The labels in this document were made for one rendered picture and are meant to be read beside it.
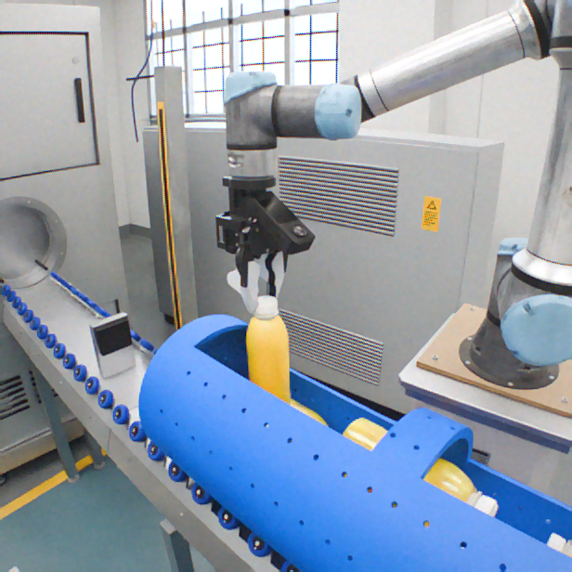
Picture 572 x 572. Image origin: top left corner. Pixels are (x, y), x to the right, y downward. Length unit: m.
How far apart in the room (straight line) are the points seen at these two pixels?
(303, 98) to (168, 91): 0.75
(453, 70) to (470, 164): 1.19
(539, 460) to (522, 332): 0.27
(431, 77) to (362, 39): 2.48
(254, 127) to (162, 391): 0.42
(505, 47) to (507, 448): 0.62
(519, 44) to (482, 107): 2.46
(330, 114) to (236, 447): 0.45
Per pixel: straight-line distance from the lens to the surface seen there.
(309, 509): 0.56
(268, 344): 0.73
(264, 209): 0.65
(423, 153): 1.94
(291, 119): 0.62
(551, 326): 0.64
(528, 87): 3.12
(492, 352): 0.82
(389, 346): 2.27
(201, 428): 0.67
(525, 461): 0.83
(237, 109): 0.65
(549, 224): 0.62
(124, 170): 5.78
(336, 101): 0.61
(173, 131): 1.33
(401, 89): 0.72
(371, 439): 0.60
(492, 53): 0.72
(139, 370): 1.25
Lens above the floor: 1.59
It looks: 23 degrees down
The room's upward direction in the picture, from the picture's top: straight up
